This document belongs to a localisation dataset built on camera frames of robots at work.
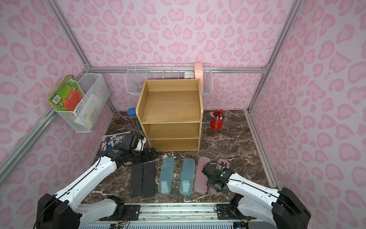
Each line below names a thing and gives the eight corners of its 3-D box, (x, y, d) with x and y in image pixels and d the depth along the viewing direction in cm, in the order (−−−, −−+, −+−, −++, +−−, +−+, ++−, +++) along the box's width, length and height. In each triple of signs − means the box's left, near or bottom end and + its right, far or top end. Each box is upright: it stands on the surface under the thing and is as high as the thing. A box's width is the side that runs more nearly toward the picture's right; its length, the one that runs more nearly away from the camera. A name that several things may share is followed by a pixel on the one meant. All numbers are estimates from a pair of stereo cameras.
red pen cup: (209, 130, 109) (211, 117, 98) (208, 122, 115) (210, 109, 103) (222, 130, 109) (226, 117, 98) (220, 122, 115) (224, 108, 103)
